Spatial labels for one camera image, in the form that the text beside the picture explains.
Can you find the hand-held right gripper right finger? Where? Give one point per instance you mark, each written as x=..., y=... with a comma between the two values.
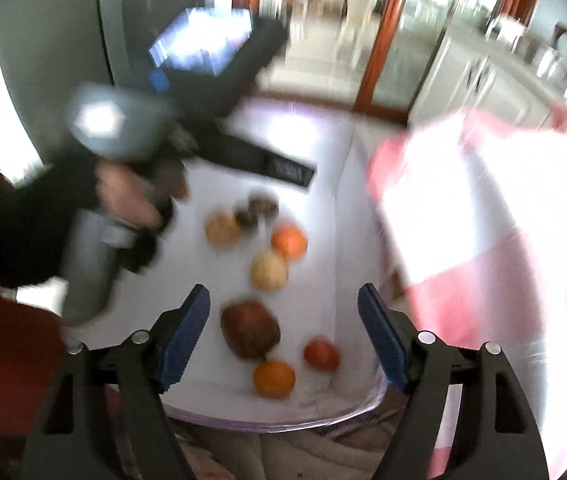
x=386, y=340

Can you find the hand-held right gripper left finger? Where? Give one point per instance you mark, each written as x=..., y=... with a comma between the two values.
x=183, y=340

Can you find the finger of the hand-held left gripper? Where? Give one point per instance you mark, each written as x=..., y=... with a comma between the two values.
x=268, y=162
x=258, y=60

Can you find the dark brown mangosteen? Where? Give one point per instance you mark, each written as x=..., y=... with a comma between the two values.
x=264, y=205
x=250, y=329

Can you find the red tomato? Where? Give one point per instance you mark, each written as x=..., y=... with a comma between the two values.
x=321, y=354

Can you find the orange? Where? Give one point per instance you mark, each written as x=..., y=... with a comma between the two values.
x=274, y=379
x=289, y=241

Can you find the white box purple rim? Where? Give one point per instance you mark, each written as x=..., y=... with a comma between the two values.
x=323, y=285

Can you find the person's left hand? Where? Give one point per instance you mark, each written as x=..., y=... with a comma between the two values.
x=38, y=215

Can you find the white dining chair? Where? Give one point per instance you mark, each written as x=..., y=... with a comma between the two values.
x=368, y=0

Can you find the beige cloth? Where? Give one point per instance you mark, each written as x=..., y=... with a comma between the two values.
x=313, y=455

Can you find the red white checkered tablecloth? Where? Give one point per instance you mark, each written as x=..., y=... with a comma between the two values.
x=503, y=210

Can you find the person's red clothing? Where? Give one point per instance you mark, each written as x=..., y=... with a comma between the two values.
x=8, y=360

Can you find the white base cabinet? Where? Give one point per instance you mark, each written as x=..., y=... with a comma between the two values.
x=483, y=85

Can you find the wooden door frame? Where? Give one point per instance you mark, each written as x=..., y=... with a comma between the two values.
x=388, y=35

